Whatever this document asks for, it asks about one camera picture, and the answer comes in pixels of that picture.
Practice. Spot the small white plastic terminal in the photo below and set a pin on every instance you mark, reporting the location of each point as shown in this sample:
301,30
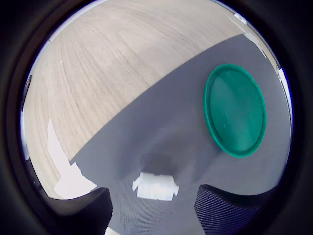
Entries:
156,187

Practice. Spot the round green lid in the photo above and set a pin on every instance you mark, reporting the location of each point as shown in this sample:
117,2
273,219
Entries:
234,110

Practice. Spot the white masking tape cross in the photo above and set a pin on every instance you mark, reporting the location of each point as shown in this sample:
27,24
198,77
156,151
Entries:
255,44
68,176

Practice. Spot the dark grey mat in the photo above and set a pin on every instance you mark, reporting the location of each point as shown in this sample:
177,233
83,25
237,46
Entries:
159,122

